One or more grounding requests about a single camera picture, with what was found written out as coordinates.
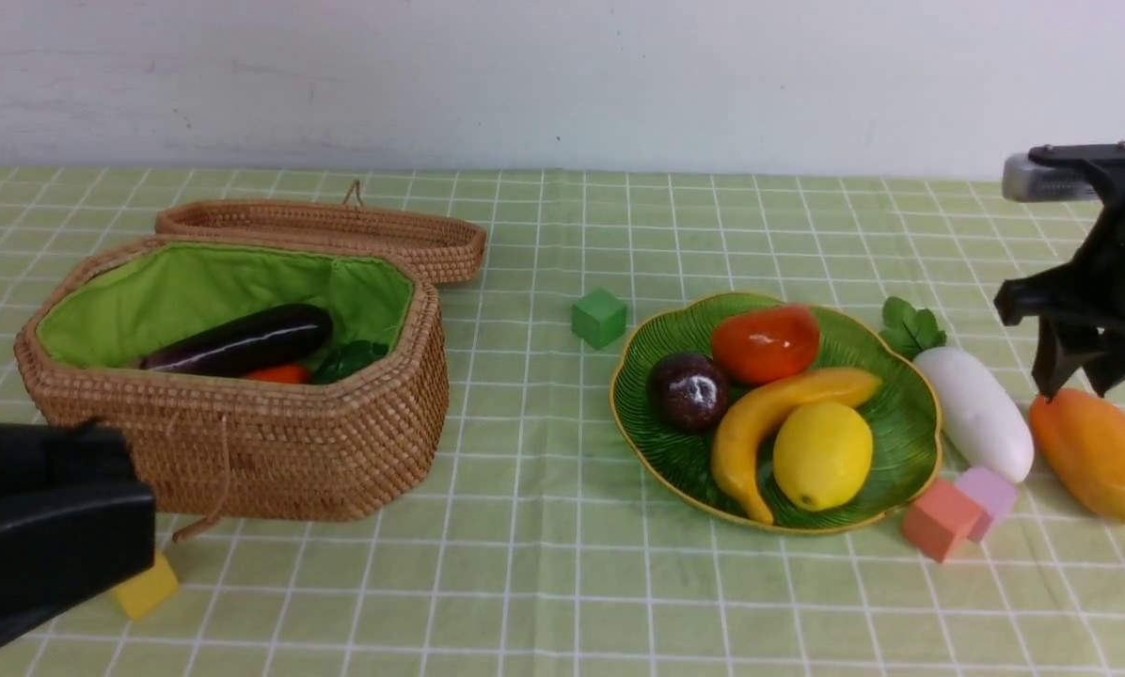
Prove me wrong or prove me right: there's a red chili pepper green stem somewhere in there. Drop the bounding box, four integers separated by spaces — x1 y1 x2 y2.
243 339 392 386

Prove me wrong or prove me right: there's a red-orange foam cube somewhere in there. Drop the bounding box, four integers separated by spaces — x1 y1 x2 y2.
901 479 986 565

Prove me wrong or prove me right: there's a green fabric basket liner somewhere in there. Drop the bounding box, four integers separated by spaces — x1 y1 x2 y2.
33 243 415 370

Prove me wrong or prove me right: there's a white radish with leaves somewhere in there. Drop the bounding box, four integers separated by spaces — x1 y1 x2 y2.
880 296 1035 484

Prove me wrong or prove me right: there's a green leaf-shaped glass plate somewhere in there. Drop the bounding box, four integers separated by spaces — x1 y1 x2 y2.
609 291 943 536

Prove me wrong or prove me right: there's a woven rattan basket lid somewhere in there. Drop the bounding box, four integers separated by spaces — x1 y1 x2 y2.
155 181 488 286

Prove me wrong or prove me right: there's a yellow banana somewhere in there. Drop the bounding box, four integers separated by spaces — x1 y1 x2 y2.
710 365 882 527

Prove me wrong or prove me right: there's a green foam cube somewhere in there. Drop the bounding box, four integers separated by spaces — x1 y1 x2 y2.
570 288 628 350

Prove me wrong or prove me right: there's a pink foam cube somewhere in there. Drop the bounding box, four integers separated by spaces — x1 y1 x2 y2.
955 466 1019 543

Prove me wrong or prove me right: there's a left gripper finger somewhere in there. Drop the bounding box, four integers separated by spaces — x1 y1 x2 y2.
0 481 158 648
0 419 135 496

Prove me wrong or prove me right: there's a yellow foam block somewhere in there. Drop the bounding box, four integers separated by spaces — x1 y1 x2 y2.
111 549 180 621

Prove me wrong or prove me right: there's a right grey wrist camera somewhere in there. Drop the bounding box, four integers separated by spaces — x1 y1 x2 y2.
1001 153 1099 204

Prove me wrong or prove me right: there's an orange persimmon with green calyx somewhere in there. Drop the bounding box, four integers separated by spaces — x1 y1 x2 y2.
710 305 821 386

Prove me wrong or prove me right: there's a dark purple mangosteen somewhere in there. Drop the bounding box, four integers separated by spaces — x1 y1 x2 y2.
647 352 731 433

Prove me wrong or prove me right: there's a green checkered tablecloth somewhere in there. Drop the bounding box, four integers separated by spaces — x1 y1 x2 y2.
0 166 1125 676

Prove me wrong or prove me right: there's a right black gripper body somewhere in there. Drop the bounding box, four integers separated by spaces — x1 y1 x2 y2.
993 141 1125 335

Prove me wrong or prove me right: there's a woven rattan basket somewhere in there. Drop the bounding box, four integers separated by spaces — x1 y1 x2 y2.
14 235 450 522

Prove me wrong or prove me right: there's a purple eggplant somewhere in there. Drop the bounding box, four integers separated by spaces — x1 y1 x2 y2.
137 304 335 378

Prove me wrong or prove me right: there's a yellow lemon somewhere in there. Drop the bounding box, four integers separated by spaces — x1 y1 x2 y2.
772 401 875 512

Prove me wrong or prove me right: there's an orange yellow mango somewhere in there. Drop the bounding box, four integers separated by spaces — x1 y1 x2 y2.
1028 388 1125 526

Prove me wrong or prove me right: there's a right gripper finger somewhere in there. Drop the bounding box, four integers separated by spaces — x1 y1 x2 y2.
1083 331 1125 398
1032 318 1100 401

